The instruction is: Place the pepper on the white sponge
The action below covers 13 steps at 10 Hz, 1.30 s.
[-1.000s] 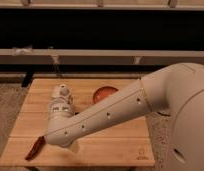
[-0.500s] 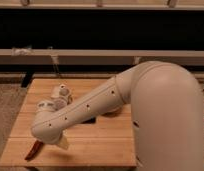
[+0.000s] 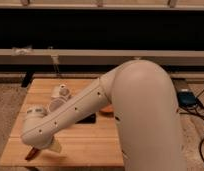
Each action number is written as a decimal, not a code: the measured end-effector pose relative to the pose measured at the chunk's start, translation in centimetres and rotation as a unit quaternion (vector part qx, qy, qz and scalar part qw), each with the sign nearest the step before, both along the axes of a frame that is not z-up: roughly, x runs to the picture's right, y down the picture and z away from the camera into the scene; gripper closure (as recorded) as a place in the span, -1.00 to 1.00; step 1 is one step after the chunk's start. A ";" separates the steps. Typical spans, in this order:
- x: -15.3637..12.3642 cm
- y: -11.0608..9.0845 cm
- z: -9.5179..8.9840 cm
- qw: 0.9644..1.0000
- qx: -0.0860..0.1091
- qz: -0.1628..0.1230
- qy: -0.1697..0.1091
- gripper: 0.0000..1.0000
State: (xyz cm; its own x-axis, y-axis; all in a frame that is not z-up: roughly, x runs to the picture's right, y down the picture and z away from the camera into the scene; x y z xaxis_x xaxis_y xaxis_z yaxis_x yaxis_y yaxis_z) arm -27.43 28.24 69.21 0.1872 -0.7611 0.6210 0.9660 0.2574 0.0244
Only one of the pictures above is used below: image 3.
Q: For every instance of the wooden table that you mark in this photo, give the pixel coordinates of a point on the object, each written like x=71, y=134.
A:
x=85, y=147

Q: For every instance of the blue black power box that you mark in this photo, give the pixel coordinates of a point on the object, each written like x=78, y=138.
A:
x=186, y=99

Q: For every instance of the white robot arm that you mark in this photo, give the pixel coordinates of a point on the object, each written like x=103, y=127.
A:
x=145, y=107

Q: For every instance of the white cup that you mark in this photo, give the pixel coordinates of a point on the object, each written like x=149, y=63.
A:
x=55, y=104

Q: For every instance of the orange bowl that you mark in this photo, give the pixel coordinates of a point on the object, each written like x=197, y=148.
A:
x=106, y=110

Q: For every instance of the black rectangular block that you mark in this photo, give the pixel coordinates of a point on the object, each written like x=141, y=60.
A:
x=88, y=120

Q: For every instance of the red chili pepper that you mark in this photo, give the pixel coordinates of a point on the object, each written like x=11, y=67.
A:
x=32, y=153

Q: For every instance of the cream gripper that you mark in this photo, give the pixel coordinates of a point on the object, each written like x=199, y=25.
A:
x=55, y=146

